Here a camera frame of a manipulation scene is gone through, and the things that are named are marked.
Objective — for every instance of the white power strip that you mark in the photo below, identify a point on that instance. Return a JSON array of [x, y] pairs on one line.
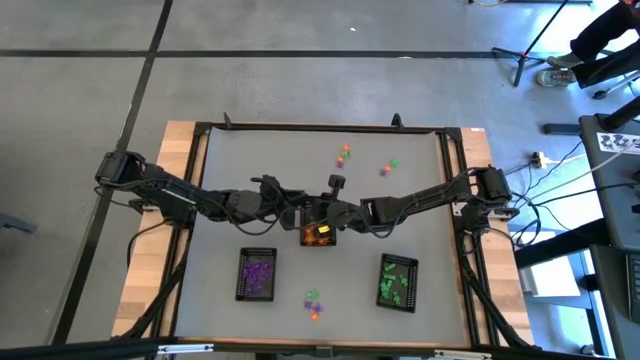
[[539, 160]]

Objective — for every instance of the white printed paper sheet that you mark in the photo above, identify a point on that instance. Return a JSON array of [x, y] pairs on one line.
[[617, 142]]

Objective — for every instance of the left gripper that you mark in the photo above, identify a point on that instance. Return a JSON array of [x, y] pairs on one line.
[[290, 210]]

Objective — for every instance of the black stand post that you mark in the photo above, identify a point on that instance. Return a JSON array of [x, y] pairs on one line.
[[622, 112]]

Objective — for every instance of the office chair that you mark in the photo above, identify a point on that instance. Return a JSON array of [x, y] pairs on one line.
[[617, 85]]

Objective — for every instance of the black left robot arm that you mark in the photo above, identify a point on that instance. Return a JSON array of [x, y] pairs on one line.
[[165, 192]]

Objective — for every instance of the black frame bracket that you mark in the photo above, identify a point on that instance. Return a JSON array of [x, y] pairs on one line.
[[397, 121], [227, 121]]

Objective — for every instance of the grey table mat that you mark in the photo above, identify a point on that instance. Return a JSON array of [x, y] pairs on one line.
[[300, 270]]

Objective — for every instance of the person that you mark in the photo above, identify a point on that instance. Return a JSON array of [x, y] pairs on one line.
[[600, 30]]

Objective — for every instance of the black aluminium table frame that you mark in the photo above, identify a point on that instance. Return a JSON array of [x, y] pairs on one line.
[[325, 127]]

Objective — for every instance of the silver aluminium bar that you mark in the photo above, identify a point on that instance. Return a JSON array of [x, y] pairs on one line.
[[462, 355], [185, 348]]

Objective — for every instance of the black slotted plastic basket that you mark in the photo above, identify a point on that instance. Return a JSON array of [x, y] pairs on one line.
[[239, 275], [335, 239], [380, 285]]

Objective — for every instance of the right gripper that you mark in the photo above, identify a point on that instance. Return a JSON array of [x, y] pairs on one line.
[[337, 215]]

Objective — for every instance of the white mounting plate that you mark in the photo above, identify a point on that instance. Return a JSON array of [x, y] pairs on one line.
[[457, 209]]

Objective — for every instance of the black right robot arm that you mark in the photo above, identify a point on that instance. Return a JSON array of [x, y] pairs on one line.
[[425, 200]]

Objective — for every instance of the office desk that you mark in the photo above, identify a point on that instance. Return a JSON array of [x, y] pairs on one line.
[[610, 200], [612, 300]]

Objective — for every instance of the black tripod stand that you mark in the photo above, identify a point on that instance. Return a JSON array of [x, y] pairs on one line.
[[522, 55]]

